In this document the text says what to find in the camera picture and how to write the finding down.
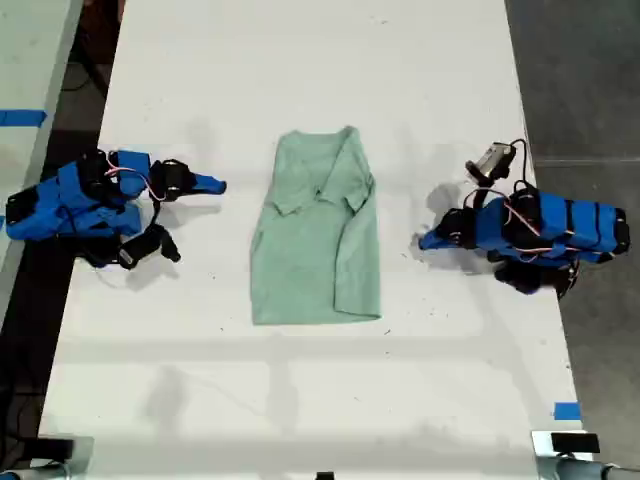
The white metal bracket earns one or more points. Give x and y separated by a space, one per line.
541 450

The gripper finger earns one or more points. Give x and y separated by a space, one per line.
205 191
437 235
435 245
207 181

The pale green T-shirt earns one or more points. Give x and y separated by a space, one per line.
310 260

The gripper camera stalk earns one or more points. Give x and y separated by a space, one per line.
485 192
154 215

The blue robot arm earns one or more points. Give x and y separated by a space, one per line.
550 225
75 210

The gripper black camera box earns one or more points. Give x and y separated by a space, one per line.
145 247

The short blue tape strip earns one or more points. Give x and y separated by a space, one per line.
567 411

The tiny black box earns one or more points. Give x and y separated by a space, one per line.
325 476

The long blue tape strip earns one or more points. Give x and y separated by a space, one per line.
22 117

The small black box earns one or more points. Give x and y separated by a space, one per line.
575 442
56 447

